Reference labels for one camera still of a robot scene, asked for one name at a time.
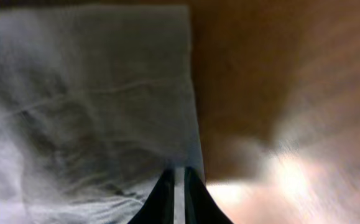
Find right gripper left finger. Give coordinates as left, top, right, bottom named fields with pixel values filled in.
left=129, top=169, right=175, bottom=224

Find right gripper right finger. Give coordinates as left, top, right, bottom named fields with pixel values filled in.
left=184, top=167, right=233, bottom=224

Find grey shorts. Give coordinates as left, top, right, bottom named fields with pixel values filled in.
left=0, top=5, right=203, bottom=223

